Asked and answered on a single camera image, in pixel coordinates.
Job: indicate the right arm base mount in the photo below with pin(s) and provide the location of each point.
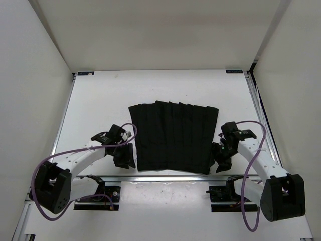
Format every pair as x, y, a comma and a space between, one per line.
224, 198

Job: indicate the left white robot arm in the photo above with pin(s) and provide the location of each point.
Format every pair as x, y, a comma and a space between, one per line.
56, 182

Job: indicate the blue corner sticker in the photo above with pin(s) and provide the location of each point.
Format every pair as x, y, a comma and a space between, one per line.
234, 71
85, 73

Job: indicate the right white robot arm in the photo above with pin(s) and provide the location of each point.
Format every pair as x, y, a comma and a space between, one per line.
278, 194

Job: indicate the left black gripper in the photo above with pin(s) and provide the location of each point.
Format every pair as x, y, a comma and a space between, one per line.
128, 158

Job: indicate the black pleated skirt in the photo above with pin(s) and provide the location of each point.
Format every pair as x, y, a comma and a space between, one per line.
174, 136

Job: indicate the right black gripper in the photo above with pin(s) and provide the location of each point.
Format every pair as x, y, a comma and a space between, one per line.
224, 164

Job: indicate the aluminium frame rail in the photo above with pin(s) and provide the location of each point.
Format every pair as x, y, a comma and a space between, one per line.
254, 94

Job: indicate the right blue corner sticker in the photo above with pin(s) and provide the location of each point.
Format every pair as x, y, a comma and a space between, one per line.
234, 71

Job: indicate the left blue corner sticker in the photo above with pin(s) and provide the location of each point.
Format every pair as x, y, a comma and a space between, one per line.
85, 73

